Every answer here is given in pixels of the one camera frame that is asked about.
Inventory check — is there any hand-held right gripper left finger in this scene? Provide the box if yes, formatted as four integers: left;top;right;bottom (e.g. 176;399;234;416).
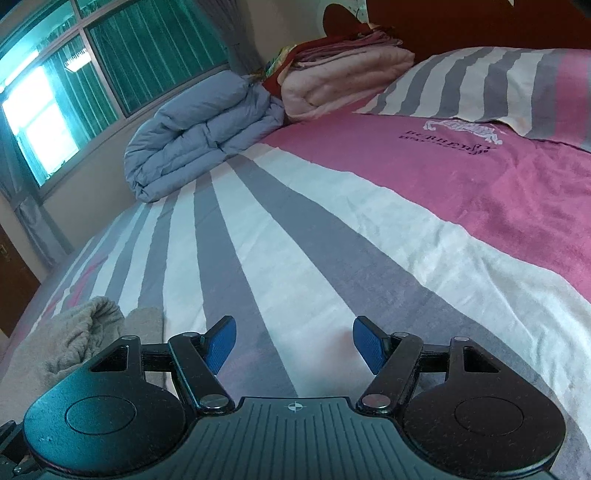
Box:
89;316;235;412

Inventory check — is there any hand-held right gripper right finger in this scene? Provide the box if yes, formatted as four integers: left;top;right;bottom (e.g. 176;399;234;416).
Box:
352;316;503;412

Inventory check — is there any grey-green towel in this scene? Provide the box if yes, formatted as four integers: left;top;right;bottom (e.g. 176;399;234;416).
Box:
7;295;169;394

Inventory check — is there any striped bed sheet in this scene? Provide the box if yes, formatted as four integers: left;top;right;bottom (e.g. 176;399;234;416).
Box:
0;108;591;480

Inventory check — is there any brown wooden door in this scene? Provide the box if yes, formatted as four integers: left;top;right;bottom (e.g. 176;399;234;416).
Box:
0;224;42;341

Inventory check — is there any folded blue quilt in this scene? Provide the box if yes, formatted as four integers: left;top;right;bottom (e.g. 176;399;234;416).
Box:
124;71;290;204

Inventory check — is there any grey curtain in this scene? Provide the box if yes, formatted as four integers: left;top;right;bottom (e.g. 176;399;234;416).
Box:
210;0;267;75
0;134;75;278

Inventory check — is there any folded pink quilt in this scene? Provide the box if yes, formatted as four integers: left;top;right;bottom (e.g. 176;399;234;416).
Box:
279;46;416;125

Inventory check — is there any striped pillow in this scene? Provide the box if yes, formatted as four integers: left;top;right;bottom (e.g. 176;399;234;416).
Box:
358;46;591;153

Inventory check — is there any colourful patterned cloth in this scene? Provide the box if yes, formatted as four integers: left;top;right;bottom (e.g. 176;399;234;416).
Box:
257;44;297;85

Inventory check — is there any folded red blanket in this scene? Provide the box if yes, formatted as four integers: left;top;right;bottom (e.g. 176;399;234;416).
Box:
263;30;403;100

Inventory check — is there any window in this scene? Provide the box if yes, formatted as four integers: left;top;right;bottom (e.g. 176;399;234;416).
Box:
0;0;232;189

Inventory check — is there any red wooden headboard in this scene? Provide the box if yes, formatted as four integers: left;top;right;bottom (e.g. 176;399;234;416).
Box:
318;0;591;55

